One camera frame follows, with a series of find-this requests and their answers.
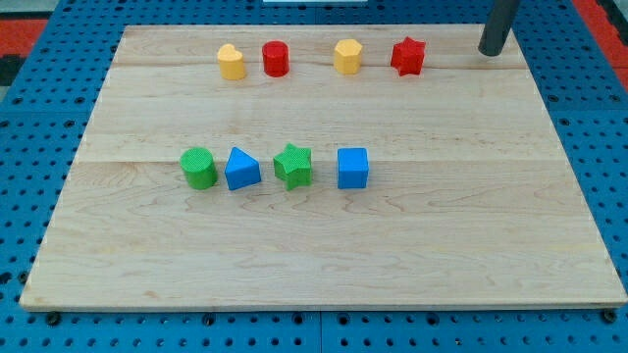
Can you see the green star block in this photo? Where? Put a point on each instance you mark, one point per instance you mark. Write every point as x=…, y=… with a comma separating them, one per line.
x=293, y=166

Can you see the blue triangle block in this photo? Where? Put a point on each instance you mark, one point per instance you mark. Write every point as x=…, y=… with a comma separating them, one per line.
x=241, y=170

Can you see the red star block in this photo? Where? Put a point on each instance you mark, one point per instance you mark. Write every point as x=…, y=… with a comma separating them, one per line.
x=408, y=56

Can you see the blue cube block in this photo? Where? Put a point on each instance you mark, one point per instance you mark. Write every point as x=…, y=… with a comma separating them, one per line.
x=353, y=168

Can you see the light wooden board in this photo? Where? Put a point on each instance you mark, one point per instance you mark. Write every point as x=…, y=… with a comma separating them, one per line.
x=470, y=204

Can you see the green cylinder block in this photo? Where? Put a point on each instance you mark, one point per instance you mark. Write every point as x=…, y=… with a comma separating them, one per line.
x=198, y=168

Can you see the yellow hexagon block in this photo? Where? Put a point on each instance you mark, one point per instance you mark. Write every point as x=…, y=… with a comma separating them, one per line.
x=348, y=56

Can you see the red cylinder block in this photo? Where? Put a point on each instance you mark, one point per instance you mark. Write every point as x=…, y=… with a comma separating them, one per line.
x=275, y=58

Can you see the yellow heart block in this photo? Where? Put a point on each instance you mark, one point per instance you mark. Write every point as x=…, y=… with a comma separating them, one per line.
x=231, y=62

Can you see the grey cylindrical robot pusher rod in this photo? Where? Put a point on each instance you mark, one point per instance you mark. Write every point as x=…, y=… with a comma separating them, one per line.
x=497, y=27

